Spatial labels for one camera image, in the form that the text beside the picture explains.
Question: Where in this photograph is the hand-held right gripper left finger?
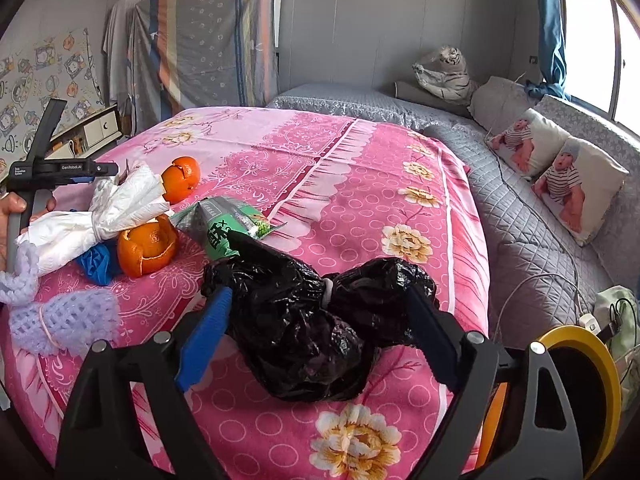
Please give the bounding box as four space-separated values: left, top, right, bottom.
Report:
56 280 236 480

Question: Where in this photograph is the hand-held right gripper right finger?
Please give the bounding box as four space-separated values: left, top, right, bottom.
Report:
404 285 587 480

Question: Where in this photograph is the white knotted plastic bag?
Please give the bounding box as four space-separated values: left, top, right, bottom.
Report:
15 162 173 278

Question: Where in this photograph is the orange peel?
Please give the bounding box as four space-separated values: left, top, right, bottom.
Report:
116 214 180 278
160 156 202 206

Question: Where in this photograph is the black plastic bag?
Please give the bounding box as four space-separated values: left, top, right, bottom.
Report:
201 232 441 403

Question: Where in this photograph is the blue glove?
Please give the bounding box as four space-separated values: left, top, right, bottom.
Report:
75 242 123 287

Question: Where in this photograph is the yellow rimmed bin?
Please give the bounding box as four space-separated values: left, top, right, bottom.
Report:
475 324 623 480

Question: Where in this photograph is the person's left hand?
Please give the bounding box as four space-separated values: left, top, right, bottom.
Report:
0 194 57 273

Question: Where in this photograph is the white cabinet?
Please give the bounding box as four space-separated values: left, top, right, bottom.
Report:
45 104 121 161

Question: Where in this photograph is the green snack wrapper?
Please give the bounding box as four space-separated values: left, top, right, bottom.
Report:
170 197 288 261

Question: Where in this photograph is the white hanging cloth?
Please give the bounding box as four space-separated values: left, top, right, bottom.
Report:
102 0 141 106

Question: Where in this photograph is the grey quilted bed cover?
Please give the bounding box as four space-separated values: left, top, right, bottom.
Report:
265 82 640 341

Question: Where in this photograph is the purple knitted cloth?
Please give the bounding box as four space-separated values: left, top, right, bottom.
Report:
0 242 121 356

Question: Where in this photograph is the striped hanging cloth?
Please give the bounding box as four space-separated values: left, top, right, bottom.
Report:
127 0 281 133

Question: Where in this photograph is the pale green cloth bag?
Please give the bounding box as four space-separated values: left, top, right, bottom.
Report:
592 285 640 401

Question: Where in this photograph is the pink floral blanket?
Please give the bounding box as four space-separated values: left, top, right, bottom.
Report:
0 105 493 480

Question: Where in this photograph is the dark grey bolster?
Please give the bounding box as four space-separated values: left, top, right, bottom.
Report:
394 81 473 120

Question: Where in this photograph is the grey quilted pillow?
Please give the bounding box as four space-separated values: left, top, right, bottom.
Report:
470 76 538 133

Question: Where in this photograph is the tiger plush toy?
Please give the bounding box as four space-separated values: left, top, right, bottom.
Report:
412 45 481 106

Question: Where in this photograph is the large window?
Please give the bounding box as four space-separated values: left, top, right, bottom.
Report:
555 0 640 131

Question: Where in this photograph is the blue curtain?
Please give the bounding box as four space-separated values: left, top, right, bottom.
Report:
525 0 573 103

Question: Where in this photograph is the cartoon wall poster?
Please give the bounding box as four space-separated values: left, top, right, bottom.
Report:
0 27 108 161

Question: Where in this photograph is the white charging cable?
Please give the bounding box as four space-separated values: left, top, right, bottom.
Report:
492 272 588 341

